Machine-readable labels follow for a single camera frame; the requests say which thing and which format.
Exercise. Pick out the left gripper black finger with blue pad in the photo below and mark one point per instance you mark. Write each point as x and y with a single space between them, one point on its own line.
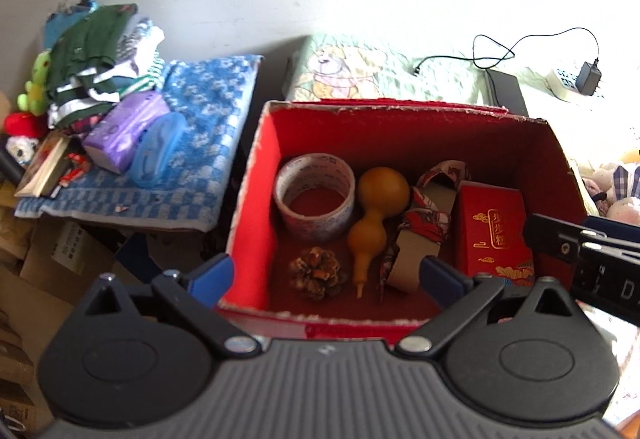
131 355
519 354

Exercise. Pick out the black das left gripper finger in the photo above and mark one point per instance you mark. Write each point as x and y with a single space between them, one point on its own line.
562 239

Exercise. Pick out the small red gift box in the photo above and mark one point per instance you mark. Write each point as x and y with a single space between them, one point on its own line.
489 235

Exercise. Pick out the beige box with patterned ribbon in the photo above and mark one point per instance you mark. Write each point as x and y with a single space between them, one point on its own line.
424 226

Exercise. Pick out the brown gourd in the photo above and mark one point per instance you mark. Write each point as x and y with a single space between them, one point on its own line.
382 193

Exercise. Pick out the brown pine cone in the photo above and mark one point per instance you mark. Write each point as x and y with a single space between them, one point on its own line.
317 274

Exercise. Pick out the clear printed tape roll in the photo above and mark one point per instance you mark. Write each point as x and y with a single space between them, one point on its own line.
315 196

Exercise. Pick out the pink plush toy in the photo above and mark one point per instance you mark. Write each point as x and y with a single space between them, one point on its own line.
614 190

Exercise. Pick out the cardboard boxes stack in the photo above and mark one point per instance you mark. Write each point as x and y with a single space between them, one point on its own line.
46 266

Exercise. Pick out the white power strip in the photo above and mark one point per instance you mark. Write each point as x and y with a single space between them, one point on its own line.
562 84

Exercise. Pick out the grey power adapter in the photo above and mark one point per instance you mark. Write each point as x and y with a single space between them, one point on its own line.
588 78

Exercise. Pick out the black flat device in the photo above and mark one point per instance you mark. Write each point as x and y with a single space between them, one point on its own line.
505 91

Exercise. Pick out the stack of books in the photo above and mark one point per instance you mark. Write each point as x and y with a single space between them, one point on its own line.
59 161

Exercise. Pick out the purple tissue pack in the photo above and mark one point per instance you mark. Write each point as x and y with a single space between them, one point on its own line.
112 143

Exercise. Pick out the blue plastic case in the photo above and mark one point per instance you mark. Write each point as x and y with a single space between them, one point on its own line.
155 148

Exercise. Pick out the red cardboard box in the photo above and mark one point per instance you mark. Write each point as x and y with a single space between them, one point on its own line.
499 149

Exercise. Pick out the red plush toy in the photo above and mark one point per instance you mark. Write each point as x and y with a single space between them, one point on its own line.
25 124

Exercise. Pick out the blue white checkered towel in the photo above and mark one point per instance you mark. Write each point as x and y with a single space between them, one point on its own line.
214 96

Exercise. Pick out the green frog plush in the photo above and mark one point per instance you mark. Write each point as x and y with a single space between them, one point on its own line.
34 98

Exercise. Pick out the floral patterned pillow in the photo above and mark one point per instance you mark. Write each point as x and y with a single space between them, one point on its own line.
326 67

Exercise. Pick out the pile of folded clothes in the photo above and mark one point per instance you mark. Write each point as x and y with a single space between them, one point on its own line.
94 57

